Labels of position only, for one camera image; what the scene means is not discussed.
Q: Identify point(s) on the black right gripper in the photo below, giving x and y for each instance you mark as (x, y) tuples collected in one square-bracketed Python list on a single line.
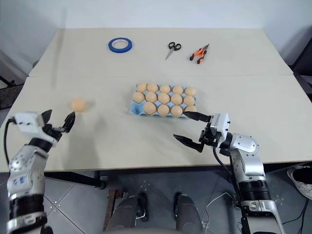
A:
[(209, 136)]

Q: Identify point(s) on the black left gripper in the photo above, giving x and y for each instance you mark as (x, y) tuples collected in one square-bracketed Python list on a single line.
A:
[(54, 131)]

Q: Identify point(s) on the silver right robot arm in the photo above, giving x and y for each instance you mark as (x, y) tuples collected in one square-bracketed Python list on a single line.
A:
[(248, 165)]

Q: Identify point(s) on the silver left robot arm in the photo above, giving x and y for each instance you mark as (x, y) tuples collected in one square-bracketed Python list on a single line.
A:
[(24, 170)]

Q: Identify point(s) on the loose brown egg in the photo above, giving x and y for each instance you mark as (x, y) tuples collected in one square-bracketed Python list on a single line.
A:
[(78, 104)]

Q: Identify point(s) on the blue egg carton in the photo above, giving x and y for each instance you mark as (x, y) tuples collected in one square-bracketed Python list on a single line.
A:
[(136, 109)]

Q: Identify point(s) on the orange black pliers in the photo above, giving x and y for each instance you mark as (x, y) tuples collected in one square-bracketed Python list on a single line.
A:
[(199, 54)]

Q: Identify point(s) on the blue tape roll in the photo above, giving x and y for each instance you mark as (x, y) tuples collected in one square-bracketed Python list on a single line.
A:
[(112, 45)]

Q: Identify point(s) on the white shoe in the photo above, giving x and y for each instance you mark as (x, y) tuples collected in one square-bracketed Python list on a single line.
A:
[(301, 181)]

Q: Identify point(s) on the black chair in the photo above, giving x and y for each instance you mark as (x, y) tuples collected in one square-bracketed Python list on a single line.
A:
[(301, 56)]

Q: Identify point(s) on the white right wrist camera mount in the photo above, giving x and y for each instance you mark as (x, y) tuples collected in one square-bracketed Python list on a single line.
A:
[(221, 124)]

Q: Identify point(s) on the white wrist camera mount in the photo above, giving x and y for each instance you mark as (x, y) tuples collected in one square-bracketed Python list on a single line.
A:
[(221, 124), (26, 122)]

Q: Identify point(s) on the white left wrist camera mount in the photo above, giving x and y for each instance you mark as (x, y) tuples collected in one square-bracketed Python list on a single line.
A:
[(26, 122)]

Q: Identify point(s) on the black metal frame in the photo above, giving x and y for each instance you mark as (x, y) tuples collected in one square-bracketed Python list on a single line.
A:
[(8, 90)]

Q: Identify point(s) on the black table leg frame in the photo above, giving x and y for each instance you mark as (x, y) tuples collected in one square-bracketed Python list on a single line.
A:
[(80, 179)]

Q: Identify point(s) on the rusty brown post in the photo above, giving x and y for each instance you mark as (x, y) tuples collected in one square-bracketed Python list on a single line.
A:
[(111, 209)]

